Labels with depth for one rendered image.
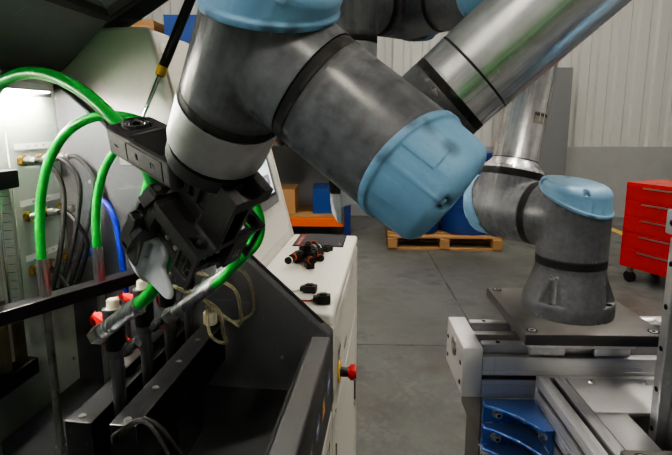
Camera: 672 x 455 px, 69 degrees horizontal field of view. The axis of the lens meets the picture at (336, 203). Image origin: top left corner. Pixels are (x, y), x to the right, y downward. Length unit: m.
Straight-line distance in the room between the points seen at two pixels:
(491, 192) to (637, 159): 7.20
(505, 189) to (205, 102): 0.72
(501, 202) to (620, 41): 7.12
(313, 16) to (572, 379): 0.79
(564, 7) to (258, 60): 0.22
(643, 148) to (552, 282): 7.28
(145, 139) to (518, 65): 0.30
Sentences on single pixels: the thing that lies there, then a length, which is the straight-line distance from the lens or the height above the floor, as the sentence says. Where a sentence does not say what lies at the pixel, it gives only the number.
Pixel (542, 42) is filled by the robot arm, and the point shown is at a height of 1.42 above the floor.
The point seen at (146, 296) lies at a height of 1.19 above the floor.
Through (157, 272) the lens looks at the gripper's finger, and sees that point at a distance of 0.49.
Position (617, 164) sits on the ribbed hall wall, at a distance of 8.01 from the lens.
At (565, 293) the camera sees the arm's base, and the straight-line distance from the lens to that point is 0.91.
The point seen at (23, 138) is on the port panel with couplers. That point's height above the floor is 1.34.
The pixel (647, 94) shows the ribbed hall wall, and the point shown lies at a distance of 8.20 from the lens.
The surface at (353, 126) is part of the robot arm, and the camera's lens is 0.27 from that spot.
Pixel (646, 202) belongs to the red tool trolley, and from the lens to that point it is 4.72.
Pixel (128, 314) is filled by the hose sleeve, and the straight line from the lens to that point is 0.58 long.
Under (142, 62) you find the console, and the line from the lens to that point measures 1.07.
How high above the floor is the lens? 1.37
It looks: 10 degrees down
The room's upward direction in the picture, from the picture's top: straight up
